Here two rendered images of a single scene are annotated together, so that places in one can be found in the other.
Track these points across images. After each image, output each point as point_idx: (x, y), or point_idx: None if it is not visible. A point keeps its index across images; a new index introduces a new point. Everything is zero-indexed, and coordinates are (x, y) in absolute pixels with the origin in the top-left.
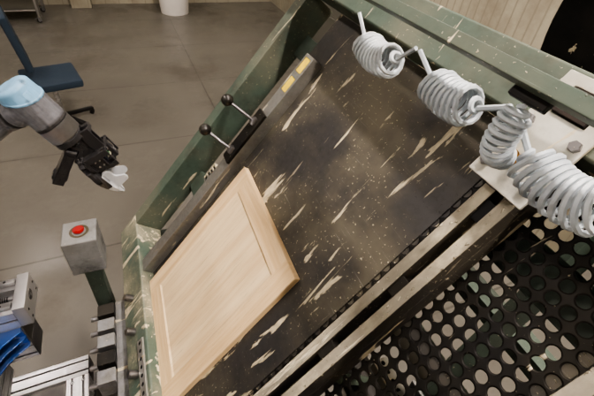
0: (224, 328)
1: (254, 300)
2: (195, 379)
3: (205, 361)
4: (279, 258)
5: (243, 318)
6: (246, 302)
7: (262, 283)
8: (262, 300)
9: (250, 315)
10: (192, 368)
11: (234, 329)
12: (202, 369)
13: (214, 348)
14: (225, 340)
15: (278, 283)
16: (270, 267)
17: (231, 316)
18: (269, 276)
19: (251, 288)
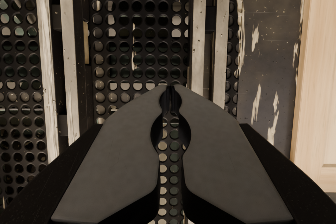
0: (327, 70)
1: (318, 130)
2: None
3: (317, 16)
4: (327, 185)
5: (313, 105)
6: (326, 117)
7: (324, 151)
8: (307, 141)
9: (307, 118)
10: None
11: (313, 86)
12: (312, 7)
13: (319, 40)
14: (312, 65)
15: (305, 171)
16: (329, 170)
17: (331, 86)
18: (323, 162)
19: (333, 131)
